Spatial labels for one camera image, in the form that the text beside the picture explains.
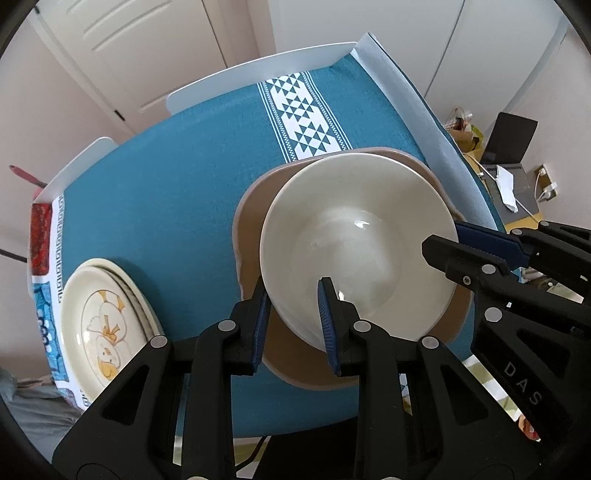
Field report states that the white charging cable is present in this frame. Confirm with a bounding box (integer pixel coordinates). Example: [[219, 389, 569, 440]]
[[464, 152, 548, 217]]

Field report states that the pink stick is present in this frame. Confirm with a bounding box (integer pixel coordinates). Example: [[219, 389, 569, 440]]
[[9, 165, 47, 190]]

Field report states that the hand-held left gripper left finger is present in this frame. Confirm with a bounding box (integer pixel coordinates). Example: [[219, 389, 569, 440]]
[[52, 276, 273, 480]]

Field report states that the crumpled white paper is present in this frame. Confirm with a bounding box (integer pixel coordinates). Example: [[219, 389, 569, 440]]
[[495, 165, 520, 213]]

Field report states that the beige square plastic bowl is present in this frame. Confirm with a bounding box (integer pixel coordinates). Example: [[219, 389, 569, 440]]
[[232, 147, 472, 391]]

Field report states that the white panelled door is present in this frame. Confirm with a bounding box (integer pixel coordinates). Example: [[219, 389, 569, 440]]
[[28, 0, 232, 116]]

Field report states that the grey cloth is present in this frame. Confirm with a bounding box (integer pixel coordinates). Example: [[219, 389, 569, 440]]
[[0, 369, 93, 462]]

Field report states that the small cream floral plate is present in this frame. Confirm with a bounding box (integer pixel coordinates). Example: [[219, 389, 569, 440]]
[[61, 265, 153, 407]]

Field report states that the cream bowl with cartoon print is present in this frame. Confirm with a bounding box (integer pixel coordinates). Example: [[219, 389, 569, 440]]
[[259, 154, 460, 354]]

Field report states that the brown paper bag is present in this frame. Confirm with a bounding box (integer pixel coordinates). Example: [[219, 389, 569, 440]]
[[444, 107, 484, 153]]

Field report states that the wall socket with charger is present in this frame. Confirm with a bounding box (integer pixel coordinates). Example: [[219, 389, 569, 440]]
[[536, 164, 558, 201]]

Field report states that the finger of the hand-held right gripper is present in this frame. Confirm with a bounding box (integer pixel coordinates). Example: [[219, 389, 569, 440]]
[[455, 220, 591, 303], [421, 234, 520, 291]]

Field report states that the black laptop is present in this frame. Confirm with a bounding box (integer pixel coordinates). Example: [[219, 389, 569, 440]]
[[480, 112, 539, 164]]

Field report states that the blue patterned tablecloth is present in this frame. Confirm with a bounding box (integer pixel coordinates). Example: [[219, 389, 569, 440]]
[[28, 32, 504, 439]]

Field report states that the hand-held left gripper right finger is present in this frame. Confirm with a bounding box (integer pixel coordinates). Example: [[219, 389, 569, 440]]
[[317, 277, 541, 480]]

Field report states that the yellow striped cloth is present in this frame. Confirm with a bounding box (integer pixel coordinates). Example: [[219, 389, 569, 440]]
[[397, 354, 541, 445]]

